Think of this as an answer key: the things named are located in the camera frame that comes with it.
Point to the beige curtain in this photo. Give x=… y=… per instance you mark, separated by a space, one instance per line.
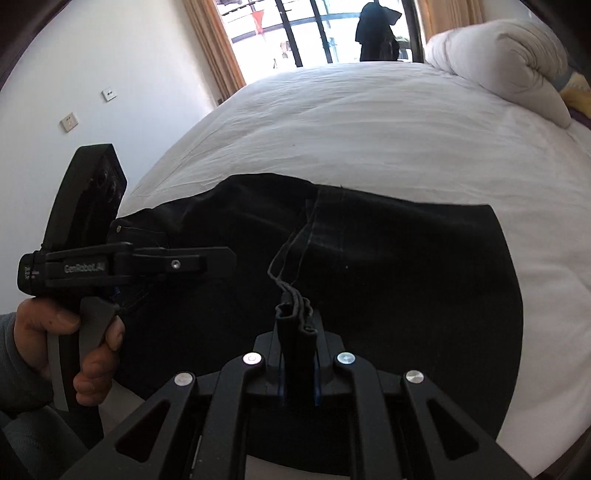
x=450 y=18
x=217 y=46

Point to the yellow patterned pillow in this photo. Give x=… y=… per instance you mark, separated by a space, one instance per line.
x=577 y=92

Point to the rolled white duvet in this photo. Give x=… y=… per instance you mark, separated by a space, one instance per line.
x=498 y=60

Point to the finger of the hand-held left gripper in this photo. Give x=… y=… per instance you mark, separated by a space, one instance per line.
x=143 y=237
x=194 y=263

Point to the person's grey clothed leg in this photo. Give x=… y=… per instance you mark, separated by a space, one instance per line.
x=41 y=447

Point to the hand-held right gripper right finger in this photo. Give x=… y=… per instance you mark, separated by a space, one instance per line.
x=330 y=369

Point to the black framed glass door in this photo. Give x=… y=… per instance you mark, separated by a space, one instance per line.
x=300 y=41

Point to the bed with white sheet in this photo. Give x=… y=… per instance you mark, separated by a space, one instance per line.
x=369 y=129

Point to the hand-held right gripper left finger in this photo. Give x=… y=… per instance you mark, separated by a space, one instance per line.
x=263 y=369

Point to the black pants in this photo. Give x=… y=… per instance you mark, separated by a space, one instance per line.
x=392 y=277

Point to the red hanging cloth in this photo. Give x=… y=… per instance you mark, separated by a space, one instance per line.
x=258 y=21

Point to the person's left hand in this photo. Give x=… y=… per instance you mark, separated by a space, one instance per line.
x=32 y=323

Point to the white wall socket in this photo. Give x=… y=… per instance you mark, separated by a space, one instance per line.
x=109 y=94

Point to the dark hanging garment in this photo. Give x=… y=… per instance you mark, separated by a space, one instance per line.
x=374 y=32

